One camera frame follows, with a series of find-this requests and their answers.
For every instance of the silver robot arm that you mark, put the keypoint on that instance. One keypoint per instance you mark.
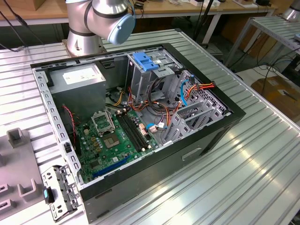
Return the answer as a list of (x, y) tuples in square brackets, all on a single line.
[(79, 39)]

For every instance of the grey metal disk bay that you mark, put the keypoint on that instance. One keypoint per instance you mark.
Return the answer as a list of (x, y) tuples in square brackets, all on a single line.
[(180, 130)]

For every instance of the black RAM slot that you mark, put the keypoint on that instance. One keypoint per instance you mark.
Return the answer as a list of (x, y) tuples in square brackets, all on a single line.
[(129, 132), (135, 130), (132, 131), (138, 129)]

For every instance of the grey optical drive cage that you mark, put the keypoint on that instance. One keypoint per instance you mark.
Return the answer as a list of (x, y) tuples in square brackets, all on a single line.
[(138, 82)]

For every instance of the green motherboard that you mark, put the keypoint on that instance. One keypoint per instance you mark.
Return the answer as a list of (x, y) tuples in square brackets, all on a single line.
[(124, 152)]

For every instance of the CPU socket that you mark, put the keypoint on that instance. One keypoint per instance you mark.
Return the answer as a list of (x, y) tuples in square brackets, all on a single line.
[(110, 141)]

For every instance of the blue drive cage latch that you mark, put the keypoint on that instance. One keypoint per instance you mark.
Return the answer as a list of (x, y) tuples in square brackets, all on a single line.
[(144, 61)]

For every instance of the blue expansion slot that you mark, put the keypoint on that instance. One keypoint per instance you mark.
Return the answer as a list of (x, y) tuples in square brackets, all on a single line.
[(110, 169)]

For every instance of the black open PC case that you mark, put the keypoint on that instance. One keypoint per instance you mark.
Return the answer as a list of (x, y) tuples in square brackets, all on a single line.
[(145, 185)]

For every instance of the grey power supply unit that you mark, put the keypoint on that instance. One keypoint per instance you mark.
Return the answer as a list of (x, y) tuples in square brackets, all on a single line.
[(77, 98)]

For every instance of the black case fan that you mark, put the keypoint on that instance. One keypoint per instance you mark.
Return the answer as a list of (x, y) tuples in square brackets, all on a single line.
[(68, 131)]

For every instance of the long wooden desk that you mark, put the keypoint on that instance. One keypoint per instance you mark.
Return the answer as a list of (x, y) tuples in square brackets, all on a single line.
[(154, 7)]

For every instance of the grey expansion card retainer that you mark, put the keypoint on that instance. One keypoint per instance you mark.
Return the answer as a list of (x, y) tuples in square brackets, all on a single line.
[(63, 187)]

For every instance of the small white box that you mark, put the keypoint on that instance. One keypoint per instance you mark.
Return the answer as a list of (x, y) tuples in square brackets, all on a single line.
[(197, 2)]

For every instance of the large brown cardboard box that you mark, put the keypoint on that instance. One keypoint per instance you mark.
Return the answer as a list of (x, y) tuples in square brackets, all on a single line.
[(274, 93)]

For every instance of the grey parts rack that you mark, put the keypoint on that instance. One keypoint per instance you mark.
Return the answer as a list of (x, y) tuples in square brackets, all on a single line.
[(14, 168)]

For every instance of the metal slat side table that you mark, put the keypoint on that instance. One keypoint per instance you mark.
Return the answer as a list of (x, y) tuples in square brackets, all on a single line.
[(276, 30)]

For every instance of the small black device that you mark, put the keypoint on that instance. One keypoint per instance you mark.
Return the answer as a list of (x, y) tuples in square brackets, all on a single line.
[(262, 2)]

